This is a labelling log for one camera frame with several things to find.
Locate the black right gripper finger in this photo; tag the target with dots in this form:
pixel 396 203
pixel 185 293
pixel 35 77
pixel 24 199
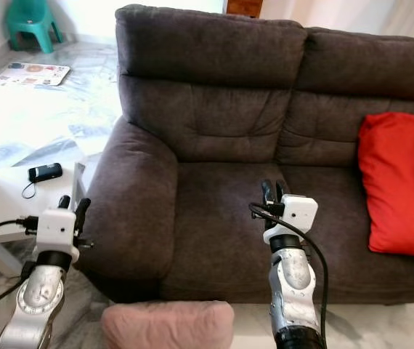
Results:
pixel 266 190
pixel 279 190

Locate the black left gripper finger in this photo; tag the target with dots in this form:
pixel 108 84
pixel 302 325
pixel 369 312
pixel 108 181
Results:
pixel 63 202
pixel 83 207

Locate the pink pillow with red lettering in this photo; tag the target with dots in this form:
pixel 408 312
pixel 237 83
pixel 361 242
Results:
pixel 167 327

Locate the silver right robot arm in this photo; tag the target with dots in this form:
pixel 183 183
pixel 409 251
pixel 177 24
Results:
pixel 294 280

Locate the dark brown fabric sofa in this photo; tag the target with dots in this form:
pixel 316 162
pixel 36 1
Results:
pixel 221 211

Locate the black handheld device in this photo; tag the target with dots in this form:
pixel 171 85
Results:
pixel 45 172

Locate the white side table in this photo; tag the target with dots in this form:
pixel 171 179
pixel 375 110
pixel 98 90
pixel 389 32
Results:
pixel 0 203

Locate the wooden cabinet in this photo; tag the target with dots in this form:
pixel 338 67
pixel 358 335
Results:
pixel 243 6

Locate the green plastic chair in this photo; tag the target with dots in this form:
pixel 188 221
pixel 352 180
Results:
pixel 33 18

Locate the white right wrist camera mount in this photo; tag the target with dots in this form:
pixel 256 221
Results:
pixel 298 211

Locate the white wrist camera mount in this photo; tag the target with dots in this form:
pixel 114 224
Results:
pixel 298 211
pixel 56 229

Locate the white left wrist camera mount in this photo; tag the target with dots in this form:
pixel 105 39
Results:
pixel 56 229

